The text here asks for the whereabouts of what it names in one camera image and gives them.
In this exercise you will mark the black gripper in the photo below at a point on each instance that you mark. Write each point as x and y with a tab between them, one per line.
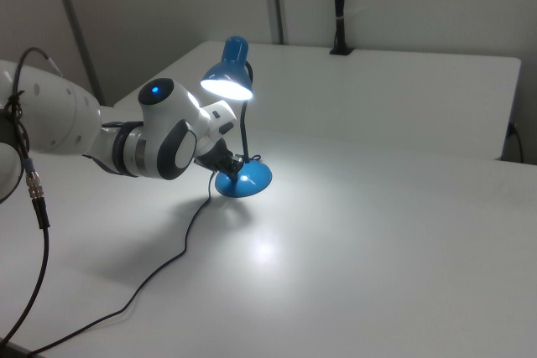
215	157

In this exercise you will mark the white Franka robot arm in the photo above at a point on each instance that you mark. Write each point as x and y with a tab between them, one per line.
63	119

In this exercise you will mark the blue gooseneck desk lamp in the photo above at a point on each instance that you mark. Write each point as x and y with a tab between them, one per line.
257	177

